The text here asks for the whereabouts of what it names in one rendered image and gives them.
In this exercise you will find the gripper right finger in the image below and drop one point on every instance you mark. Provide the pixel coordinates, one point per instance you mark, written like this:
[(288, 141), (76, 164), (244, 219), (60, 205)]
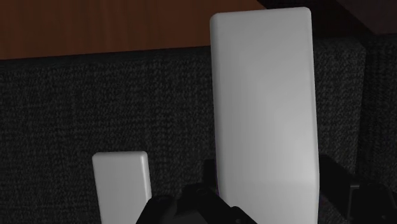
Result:
[(369, 204)]

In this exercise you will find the white rectangular block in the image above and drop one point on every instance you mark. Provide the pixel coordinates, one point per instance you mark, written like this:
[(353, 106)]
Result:
[(122, 186), (266, 108)]

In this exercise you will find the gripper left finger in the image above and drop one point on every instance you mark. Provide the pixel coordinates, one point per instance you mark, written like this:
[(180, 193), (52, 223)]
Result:
[(186, 208)]

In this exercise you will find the dark grey fabric sofa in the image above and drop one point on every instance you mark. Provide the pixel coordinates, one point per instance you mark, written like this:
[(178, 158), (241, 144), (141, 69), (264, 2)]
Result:
[(93, 108)]

